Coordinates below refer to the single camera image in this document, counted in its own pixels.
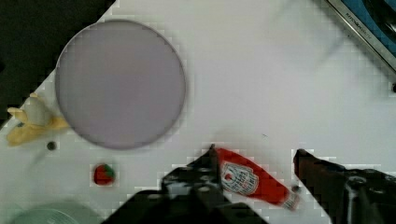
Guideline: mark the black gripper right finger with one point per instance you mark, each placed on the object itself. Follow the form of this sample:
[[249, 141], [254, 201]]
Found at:
[[348, 196]]

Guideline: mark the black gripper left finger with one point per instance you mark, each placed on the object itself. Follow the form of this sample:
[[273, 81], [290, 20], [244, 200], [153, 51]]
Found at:
[[191, 194]]

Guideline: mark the silver toaster oven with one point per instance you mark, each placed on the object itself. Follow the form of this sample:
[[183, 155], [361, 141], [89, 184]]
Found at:
[[373, 23]]

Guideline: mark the red ketchup bottle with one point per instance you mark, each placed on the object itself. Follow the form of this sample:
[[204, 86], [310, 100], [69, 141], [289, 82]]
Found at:
[[243, 176]]

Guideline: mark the red toy strawberry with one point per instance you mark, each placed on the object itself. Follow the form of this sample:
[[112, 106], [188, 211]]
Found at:
[[103, 175]]

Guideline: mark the lavender round plate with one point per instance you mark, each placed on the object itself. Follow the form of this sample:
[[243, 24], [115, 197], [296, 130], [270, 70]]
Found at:
[[120, 84]]

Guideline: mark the green perforated colander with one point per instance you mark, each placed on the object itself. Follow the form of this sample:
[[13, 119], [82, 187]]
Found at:
[[57, 213]]

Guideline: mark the peeled toy banana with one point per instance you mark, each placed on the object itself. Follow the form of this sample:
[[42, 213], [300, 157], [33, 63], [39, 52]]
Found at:
[[35, 119]]

